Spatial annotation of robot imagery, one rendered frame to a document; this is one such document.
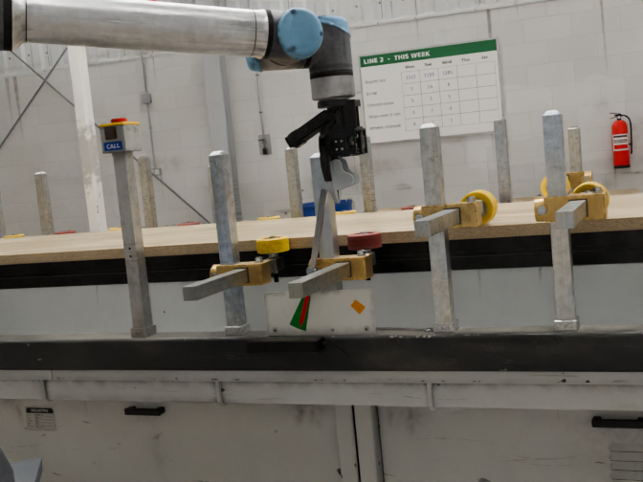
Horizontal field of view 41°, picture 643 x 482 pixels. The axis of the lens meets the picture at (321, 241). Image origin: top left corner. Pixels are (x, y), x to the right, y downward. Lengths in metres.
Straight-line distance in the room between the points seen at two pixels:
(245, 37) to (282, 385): 0.85
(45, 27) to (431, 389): 1.06
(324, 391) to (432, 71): 7.25
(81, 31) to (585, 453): 1.43
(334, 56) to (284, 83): 7.71
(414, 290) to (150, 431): 0.90
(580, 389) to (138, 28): 1.11
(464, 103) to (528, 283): 7.04
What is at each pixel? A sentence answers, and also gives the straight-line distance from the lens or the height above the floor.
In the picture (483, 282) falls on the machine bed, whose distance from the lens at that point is 2.05.
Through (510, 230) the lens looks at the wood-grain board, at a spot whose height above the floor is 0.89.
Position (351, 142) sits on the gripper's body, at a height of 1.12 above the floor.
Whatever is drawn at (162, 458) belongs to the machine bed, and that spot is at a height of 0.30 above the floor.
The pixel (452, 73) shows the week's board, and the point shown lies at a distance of 9.04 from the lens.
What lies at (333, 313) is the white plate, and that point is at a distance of 1.92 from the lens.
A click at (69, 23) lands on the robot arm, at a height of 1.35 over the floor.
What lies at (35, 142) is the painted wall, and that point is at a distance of 10.90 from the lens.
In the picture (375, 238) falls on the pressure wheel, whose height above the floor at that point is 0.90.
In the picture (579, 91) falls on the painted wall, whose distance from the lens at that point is 8.96.
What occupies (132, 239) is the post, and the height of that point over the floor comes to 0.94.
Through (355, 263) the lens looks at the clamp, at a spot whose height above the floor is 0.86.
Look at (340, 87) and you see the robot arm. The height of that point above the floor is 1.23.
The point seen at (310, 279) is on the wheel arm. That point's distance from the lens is 1.68.
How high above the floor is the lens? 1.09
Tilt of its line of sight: 5 degrees down
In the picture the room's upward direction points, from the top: 6 degrees counter-clockwise
